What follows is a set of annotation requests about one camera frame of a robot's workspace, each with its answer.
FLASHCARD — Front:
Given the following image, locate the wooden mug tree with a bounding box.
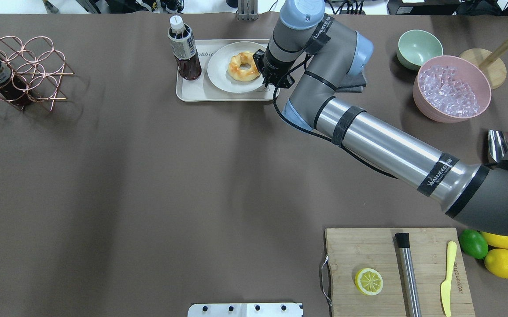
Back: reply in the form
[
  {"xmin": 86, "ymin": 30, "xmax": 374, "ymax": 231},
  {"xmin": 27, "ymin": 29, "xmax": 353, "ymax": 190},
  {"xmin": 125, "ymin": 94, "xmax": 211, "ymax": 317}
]
[{"xmin": 459, "ymin": 37, "xmax": 508, "ymax": 89}]

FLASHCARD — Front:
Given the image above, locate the pink bowl of ice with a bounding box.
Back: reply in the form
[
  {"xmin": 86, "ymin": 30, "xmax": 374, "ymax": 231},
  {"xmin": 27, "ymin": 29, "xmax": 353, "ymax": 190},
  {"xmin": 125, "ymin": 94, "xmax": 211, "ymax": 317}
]
[{"xmin": 413, "ymin": 55, "xmax": 492, "ymax": 123}]

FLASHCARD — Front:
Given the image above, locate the white camera pillar base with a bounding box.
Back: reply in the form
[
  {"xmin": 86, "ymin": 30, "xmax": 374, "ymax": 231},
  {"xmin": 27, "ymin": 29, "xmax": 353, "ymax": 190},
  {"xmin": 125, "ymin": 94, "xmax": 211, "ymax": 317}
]
[{"xmin": 187, "ymin": 302, "xmax": 304, "ymax": 317}]

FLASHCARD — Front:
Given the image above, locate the yellow lemon one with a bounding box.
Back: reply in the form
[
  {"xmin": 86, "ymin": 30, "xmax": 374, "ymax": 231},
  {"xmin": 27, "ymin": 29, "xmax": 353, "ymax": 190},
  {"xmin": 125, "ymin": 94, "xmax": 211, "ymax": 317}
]
[{"xmin": 480, "ymin": 231, "xmax": 508, "ymax": 249}]

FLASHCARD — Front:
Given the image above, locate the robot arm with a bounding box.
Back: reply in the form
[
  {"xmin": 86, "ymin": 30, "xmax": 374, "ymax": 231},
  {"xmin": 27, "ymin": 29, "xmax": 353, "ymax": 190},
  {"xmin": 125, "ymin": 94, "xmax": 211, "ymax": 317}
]
[{"xmin": 254, "ymin": 0, "xmax": 508, "ymax": 236}]

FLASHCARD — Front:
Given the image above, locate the cream rabbit tray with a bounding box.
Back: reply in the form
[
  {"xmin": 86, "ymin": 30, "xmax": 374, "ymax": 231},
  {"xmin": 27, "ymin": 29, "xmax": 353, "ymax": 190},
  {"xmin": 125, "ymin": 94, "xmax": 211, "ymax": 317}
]
[{"xmin": 176, "ymin": 39, "xmax": 272, "ymax": 102}]

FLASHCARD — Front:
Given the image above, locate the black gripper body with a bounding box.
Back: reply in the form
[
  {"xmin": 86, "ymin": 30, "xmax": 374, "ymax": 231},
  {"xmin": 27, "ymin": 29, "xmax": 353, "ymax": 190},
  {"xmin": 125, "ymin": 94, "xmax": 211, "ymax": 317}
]
[{"xmin": 262, "ymin": 48, "xmax": 294, "ymax": 88}]

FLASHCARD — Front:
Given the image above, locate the yellow lemon two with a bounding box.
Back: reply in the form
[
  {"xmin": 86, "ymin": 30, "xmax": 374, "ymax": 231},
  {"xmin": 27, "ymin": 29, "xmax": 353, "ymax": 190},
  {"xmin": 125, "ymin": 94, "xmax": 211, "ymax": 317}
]
[{"xmin": 484, "ymin": 248, "xmax": 508, "ymax": 279}]

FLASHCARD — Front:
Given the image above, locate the steel muddler rod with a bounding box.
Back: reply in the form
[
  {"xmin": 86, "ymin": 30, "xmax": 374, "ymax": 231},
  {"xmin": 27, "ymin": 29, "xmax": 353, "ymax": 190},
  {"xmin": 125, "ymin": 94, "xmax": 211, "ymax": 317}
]
[{"xmin": 395, "ymin": 232, "xmax": 422, "ymax": 317}]

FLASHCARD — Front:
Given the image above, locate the green lime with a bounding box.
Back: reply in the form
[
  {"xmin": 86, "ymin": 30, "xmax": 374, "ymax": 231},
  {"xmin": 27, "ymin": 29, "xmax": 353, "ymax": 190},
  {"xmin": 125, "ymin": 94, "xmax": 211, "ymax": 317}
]
[{"xmin": 458, "ymin": 229, "xmax": 489, "ymax": 259}]

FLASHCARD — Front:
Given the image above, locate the mint green bowl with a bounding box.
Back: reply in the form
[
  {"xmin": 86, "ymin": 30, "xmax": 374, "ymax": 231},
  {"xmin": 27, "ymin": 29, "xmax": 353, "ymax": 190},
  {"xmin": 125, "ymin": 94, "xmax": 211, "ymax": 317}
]
[{"xmin": 397, "ymin": 29, "xmax": 444, "ymax": 70}]

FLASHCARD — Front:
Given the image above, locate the white round plate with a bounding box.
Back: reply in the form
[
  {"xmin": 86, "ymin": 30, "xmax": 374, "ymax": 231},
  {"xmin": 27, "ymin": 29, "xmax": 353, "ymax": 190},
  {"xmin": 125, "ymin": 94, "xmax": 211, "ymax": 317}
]
[{"xmin": 207, "ymin": 41, "xmax": 265, "ymax": 93}]

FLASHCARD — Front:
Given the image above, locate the yellow plastic knife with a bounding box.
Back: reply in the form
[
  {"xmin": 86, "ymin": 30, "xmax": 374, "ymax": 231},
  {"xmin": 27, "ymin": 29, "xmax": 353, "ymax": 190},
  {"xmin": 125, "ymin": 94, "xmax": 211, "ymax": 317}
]
[{"xmin": 440, "ymin": 241, "xmax": 457, "ymax": 317}]

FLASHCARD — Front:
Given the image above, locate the glazed donut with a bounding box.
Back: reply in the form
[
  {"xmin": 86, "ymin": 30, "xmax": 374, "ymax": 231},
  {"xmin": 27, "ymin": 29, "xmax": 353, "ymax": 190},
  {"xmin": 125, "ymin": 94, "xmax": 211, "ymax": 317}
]
[{"xmin": 227, "ymin": 52, "xmax": 260, "ymax": 82}]

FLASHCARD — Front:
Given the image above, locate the copper wire bottle rack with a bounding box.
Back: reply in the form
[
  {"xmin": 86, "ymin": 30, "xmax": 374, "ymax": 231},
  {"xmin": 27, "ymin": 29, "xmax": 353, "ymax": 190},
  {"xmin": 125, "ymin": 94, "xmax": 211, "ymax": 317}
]
[{"xmin": 0, "ymin": 35, "xmax": 75, "ymax": 112}]

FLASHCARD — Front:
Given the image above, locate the dark tea bottle on tray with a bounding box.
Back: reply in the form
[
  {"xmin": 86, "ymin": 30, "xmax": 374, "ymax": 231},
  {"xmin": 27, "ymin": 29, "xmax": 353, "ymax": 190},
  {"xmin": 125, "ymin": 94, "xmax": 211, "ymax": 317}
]
[{"xmin": 167, "ymin": 15, "xmax": 202, "ymax": 81}]

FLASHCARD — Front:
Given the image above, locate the grey folded cloth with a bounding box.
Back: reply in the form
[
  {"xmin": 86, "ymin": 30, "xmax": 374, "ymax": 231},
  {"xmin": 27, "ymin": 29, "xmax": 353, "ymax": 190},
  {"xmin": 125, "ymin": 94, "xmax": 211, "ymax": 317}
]
[{"xmin": 335, "ymin": 70, "xmax": 367, "ymax": 93}]

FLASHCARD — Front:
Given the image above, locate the metal ice scoop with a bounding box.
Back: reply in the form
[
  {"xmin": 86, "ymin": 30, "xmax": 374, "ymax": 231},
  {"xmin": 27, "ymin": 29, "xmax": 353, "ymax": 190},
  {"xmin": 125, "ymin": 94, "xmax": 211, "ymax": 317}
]
[{"xmin": 488, "ymin": 129, "xmax": 508, "ymax": 164}]

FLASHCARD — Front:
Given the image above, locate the half lemon slice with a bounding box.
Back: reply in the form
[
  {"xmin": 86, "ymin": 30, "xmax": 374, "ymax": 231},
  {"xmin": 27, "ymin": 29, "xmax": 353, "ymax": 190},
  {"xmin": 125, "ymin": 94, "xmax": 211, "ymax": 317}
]
[{"xmin": 354, "ymin": 268, "xmax": 383, "ymax": 296}]

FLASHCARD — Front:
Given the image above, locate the wooden cutting board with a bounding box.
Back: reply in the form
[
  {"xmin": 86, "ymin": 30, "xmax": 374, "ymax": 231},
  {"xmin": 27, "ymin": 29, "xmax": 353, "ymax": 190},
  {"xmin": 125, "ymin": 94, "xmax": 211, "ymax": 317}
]
[{"xmin": 325, "ymin": 228, "xmax": 458, "ymax": 317}]

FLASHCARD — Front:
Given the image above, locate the aluminium frame post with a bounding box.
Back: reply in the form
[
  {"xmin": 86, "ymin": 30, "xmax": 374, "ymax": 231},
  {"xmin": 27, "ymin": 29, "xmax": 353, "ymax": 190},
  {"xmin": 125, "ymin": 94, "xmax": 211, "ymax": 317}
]
[{"xmin": 236, "ymin": 0, "xmax": 259, "ymax": 21}]

